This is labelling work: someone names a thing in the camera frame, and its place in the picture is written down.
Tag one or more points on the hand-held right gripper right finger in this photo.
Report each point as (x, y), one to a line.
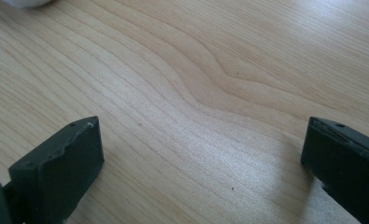
(347, 165)

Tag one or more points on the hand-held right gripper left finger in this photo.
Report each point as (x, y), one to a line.
(59, 174)

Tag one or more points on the white round object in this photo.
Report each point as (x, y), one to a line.
(26, 2)

